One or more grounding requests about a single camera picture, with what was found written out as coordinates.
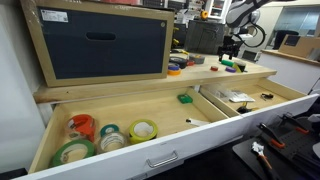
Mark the black metal clamp bracket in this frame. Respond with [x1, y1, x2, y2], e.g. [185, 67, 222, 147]
[261, 93, 274, 101]

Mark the white paper strip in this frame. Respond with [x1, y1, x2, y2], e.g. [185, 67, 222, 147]
[186, 118, 210, 127]

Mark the orange tape roll flat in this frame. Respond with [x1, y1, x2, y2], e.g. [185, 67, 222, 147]
[187, 60, 195, 66]

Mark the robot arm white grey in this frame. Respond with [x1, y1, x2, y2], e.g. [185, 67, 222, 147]
[217, 0, 272, 61]

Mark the clear tape roll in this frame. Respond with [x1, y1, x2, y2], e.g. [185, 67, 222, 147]
[97, 132, 127, 154]

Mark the teal tape roll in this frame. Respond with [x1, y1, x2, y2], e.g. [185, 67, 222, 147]
[100, 124, 119, 137]

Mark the silver foil bag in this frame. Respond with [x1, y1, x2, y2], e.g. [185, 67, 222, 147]
[229, 91, 254, 102]

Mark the purple tape roll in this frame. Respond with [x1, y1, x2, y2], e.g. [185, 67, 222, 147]
[225, 67, 236, 73]

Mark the black yellow spring clamp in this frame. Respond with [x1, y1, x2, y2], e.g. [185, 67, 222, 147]
[237, 102, 257, 114]

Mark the black yellow hazard tape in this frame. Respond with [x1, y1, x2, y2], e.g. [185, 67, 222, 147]
[233, 61, 246, 72]

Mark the yellow tape roll in drawer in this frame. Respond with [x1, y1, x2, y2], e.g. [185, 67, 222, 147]
[129, 119, 158, 144]

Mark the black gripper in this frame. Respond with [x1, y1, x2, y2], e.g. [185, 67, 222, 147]
[218, 36, 242, 62]

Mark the small red masking tape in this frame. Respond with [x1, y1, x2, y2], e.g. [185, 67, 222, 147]
[210, 66, 219, 71]

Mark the black tape roll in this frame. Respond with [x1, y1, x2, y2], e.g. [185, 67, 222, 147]
[169, 56, 187, 69]

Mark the white wooden open drawer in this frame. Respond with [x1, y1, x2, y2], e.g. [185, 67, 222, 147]
[15, 78, 318, 180]

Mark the orange blue tape stack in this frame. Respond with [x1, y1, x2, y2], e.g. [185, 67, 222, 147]
[167, 63, 181, 75]

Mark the orange tape dispenser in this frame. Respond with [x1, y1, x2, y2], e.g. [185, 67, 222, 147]
[65, 114, 96, 142]

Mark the green plastic tube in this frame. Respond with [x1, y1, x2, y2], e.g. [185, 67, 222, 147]
[220, 60, 234, 67]

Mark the green tape roll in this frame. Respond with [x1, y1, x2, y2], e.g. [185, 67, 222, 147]
[51, 139, 95, 167]

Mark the clear plastic tray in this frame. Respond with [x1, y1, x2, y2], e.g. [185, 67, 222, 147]
[207, 85, 232, 102]

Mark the cardboard box on counter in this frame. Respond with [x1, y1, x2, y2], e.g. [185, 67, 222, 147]
[278, 35, 320, 58]

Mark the green small block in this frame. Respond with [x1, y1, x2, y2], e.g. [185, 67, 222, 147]
[177, 94, 193, 104]

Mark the metal drawer handle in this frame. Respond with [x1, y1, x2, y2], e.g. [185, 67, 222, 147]
[146, 151, 179, 168]

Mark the black orange clamp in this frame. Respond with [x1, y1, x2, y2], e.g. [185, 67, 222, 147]
[258, 123, 285, 149]
[281, 114, 309, 134]

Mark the grey duct tape roll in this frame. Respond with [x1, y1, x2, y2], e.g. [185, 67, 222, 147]
[189, 54, 205, 64]

